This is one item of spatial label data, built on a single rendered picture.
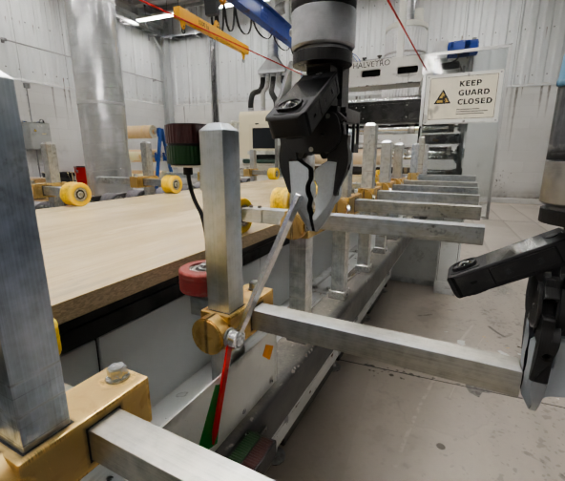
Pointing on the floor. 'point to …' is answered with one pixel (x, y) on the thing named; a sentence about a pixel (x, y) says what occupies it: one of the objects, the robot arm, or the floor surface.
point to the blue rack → (159, 149)
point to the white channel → (402, 29)
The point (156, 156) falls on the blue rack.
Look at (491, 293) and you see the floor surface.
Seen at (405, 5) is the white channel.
